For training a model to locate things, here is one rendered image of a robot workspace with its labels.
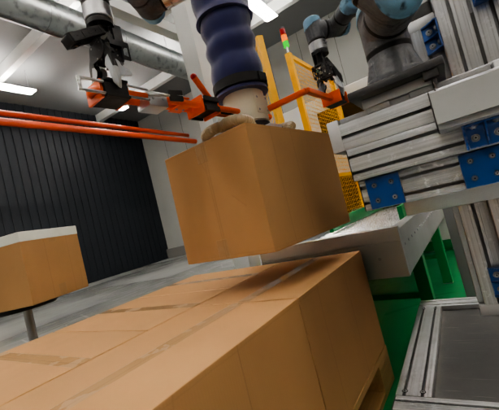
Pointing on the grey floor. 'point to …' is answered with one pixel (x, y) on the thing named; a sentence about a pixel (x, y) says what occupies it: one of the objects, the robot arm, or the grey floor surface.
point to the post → (459, 252)
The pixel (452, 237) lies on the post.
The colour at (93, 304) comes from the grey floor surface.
